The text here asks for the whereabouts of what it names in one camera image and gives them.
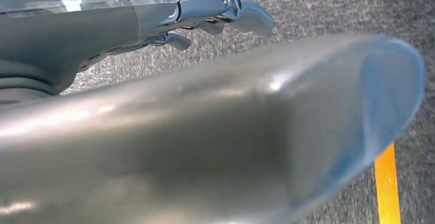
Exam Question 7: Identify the yellow floor tape square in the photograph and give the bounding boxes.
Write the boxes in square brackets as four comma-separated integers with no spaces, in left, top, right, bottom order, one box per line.
[373,142,403,224]

